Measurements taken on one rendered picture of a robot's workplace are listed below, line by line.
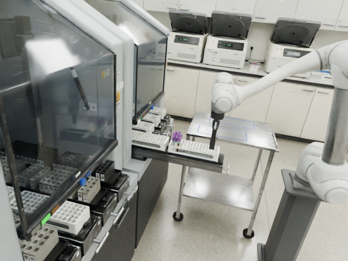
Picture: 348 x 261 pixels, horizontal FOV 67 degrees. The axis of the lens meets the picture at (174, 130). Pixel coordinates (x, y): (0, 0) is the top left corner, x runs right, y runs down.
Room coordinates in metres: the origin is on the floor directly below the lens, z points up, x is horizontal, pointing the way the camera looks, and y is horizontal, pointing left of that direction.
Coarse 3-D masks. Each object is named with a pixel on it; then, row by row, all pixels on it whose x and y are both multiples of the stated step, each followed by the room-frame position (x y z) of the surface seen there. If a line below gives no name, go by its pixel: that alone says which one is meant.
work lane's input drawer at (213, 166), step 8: (136, 152) 1.37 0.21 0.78; (144, 152) 1.36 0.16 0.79; (152, 152) 1.35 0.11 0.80; (160, 152) 1.35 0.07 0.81; (168, 152) 1.34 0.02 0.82; (160, 160) 1.34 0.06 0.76; (168, 160) 1.33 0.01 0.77; (176, 160) 1.32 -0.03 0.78; (184, 160) 1.31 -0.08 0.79; (192, 160) 1.31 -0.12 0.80; (200, 160) 1.31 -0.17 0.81; (208, 160) 1.30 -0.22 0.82; (200, 168) 1.29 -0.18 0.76; (208, 168) 1.29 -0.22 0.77; (216, 168) 1.28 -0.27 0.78; (224, 168) 1.33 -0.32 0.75
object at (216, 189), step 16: (192, 128) 1.71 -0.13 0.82; (208, 128) 1.74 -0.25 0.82; (224, 128) 1.77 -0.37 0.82; (240, 128) 1.80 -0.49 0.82; (256, 128) 1.83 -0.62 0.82; (240, 144) 1.56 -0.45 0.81; (256, 144) 1.56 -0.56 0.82; (272, 144) 1.58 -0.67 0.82; (256, 160) 1.94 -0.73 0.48; (192, 176) 1.90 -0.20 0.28; (208, 176) 1.92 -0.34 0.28; (224, 176) 1.95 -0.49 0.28; (192, 192) 1.68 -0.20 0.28; (208, 192) 1.70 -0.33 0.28; (224, 192) 1.72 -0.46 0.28; (240, 192) 1.74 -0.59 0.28; (240, 208) 1.56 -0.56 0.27; (256, 208) 1.52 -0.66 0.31
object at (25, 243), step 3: (42, 225) 0.66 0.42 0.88; (45, 225) 0.66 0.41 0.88; (42, 228) 0.64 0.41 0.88; (39, 231) 0.63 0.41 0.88; (36, 234) 0.62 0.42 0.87; (33, 237) 0.60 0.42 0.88; (30, 240) 0.60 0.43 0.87; (24, 243) 0.58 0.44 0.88; (27, 243) 0.58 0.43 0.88; (21, 246) 0.57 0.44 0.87; (24, 246) 0.57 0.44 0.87; (21, 249) 0.56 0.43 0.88; (21, 252) 0.55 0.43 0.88
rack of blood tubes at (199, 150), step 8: (184, 144) 1.37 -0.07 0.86; (192, 144) 1.38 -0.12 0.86; (200, 144) 1.39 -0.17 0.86; (208, 144) 1.40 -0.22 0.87; (176, 152) 1.34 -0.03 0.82; (184, 152) 1.35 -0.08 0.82; (192, 152) 1.39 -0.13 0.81; (200, 152) 1.31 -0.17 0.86; (208, 152) 1.31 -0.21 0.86; (216, 152) 1.32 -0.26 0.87; (216, 160) 1.30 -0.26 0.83
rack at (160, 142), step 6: (132, 132) 1.46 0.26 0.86; (138, 132) 1.49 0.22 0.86; (144, 132) 1.48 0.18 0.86; (132, 138) 1.39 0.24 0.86; (138, 138) 1.39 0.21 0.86; (144, 138) 1.40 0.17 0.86; (150, 138) 1.41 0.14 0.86; (156, 138) 1.42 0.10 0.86; (162, 138) 1.44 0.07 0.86; (168, 138) 1.43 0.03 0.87; (138, 144) 1.39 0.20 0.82; (144, 144) 1.42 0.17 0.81; (150, 144) 1.43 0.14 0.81; (156, 144) 1.44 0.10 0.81; (162, 144) 1.36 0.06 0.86; (168, 144) 1.45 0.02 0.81; (162, 150) 1.36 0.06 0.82
